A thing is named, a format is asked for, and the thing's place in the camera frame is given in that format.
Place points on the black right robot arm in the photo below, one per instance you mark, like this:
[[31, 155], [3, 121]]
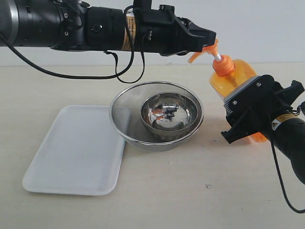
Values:
[[288, 135]]

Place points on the small stainless steel bowl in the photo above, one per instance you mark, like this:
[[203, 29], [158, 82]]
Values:
[[169, 115]]

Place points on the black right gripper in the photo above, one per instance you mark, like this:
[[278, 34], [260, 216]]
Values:
[[256, 118]]

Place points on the white rectangular plastic tray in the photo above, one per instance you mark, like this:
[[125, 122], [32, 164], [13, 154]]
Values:
[[81, 154]]

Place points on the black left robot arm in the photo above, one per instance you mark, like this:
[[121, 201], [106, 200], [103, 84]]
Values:
[[74, 25]]

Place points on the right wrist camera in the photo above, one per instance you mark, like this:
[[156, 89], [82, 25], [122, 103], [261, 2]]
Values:
[[248, 92]]

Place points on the orange pump soap bottle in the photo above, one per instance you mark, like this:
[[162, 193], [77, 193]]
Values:
[[228, 73]]

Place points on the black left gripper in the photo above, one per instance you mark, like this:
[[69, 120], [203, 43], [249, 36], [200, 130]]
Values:
[[161, 31]]

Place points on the steel mesh strainer basket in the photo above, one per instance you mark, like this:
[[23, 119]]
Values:
[[125, 115]]

